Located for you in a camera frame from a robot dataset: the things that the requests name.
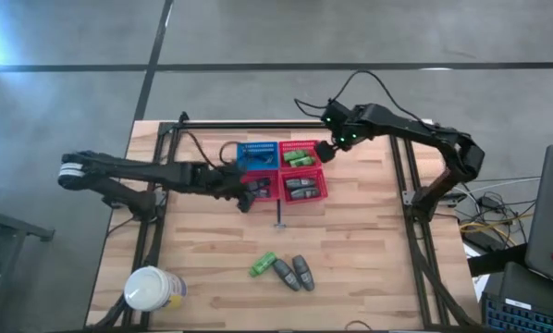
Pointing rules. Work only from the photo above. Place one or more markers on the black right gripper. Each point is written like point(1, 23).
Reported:
point(346, 125)

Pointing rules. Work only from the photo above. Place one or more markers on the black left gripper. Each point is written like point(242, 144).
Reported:
point(216, 180)

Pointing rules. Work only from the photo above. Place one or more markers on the dark grey travel bottle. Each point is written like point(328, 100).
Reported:
point(304, 193)
point(262, 184)
point(264, 193)
point(300, 183)
point(286, 274)
point(303, 272)

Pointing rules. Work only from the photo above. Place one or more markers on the green travel bottle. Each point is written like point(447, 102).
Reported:
point(296, 155)
point(303, 161)
point(262, 263)

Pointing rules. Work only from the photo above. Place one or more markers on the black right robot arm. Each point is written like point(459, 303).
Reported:
point(424, 131)

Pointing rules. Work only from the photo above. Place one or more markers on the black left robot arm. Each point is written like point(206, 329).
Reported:
point(133, 168)

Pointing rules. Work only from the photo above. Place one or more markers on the red plastic basket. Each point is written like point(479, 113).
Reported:
point(323, 185)
point(274, 178)
point(315, 148)

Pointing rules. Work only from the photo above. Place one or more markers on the blue plastic basket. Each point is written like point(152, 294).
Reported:
point(251, 150)

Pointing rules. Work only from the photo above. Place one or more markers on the white wipes canister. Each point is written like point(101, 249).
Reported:
point(149, 289)

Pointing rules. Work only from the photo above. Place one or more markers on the black power adapter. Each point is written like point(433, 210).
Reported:
point(490, 202)

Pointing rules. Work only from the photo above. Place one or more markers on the grey laptop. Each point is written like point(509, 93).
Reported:
point(551, 208)

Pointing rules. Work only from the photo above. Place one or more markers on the dark metal stand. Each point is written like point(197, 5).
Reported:
point(8, 224)

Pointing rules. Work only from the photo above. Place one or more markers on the black computer tower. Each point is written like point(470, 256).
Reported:
point(531, 319)

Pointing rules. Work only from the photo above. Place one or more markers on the small black metal post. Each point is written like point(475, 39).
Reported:
point(279, 215)

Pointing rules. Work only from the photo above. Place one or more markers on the black aluminium table frame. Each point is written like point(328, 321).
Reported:
point(258, 125)

